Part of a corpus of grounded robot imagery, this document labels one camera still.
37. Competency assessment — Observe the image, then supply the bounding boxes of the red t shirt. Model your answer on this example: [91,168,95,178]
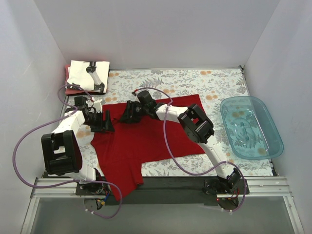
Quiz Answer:
[65,65,100,96]
[91,95,204,197]

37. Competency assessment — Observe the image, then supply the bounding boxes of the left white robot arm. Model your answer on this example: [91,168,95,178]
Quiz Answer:
[41,96,115,195]

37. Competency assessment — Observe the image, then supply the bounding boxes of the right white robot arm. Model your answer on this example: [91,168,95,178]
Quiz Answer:
[120,89,247,196]

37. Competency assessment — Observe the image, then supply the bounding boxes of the red folded t shirt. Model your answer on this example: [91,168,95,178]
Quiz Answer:
[65,65,100,96]

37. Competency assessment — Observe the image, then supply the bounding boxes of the white printed folded t shirt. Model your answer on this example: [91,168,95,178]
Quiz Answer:
[65,60,110,94]

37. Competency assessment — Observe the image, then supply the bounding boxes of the floral patterned table mat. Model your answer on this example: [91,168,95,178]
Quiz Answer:
[77,69,273,176]

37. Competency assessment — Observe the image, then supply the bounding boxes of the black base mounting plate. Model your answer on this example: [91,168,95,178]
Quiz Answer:
[75,175,251,207]

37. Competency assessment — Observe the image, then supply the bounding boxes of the teal plastic bin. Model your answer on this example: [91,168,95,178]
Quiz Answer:
[220,96,284,160]

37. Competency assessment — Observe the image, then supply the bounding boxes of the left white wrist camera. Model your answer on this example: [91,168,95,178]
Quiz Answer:
[93,99,106,113]

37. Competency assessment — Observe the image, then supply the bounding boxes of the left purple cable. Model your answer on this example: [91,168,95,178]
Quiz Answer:
[13,84,122,219]

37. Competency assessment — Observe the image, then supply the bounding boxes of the aluminium frame rail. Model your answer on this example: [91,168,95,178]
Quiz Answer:
[21,176,304,234]

